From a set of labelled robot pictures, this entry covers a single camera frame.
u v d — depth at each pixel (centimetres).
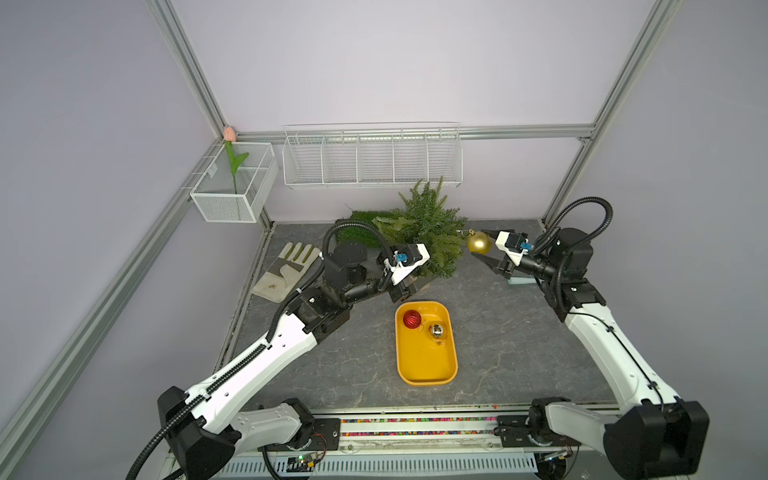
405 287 57
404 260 50
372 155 98
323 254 48
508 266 63
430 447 73
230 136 89
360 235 112
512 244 56
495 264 63
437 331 87
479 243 68
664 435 39
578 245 52
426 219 77
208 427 38
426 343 89
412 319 89
